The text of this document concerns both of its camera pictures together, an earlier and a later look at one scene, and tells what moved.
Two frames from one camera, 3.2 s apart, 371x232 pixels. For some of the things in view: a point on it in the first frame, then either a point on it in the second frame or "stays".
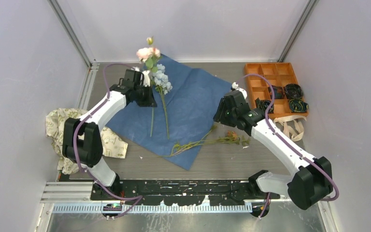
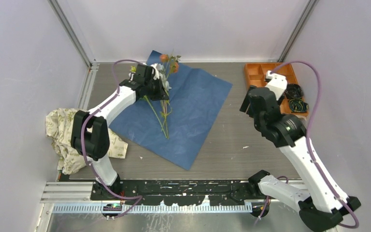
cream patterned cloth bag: [113, 146] stays
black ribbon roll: [293, 91] stays
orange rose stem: [231, 136] -> [173, 63]
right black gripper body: [223, 115] -> [244, 108]
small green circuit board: [112, 207] stays
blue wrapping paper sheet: [175, 130] stays
